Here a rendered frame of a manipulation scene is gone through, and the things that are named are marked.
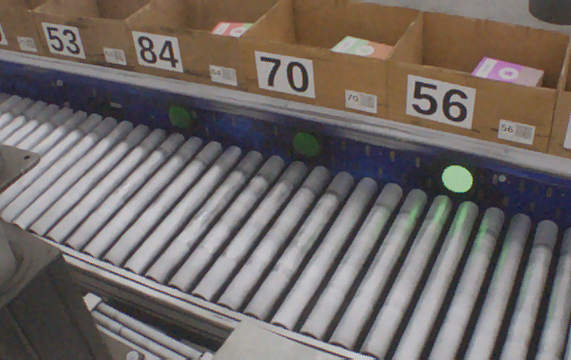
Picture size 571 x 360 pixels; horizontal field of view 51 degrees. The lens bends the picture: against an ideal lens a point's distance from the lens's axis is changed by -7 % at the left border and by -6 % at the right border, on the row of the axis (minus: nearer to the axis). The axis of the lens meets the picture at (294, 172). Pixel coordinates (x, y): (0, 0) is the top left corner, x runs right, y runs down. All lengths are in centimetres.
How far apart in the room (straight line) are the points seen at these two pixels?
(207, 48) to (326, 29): 36
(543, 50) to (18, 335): 135
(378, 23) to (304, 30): 24
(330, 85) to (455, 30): 38
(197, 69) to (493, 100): 80
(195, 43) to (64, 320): 88
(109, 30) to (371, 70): 80
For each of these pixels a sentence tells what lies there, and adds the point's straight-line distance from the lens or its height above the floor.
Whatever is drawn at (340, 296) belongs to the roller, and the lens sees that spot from 134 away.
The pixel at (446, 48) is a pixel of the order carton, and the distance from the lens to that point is 175.
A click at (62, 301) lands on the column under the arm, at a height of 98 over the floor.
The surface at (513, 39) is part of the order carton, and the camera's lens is 169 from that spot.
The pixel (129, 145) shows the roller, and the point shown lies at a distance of 187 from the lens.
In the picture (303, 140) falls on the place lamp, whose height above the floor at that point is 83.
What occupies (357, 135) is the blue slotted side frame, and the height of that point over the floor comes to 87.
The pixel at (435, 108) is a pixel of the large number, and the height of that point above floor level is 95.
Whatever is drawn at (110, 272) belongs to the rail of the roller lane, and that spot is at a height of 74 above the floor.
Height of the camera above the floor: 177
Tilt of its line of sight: 39 degrees down
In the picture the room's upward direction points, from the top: 6 degrees counter-clockwise
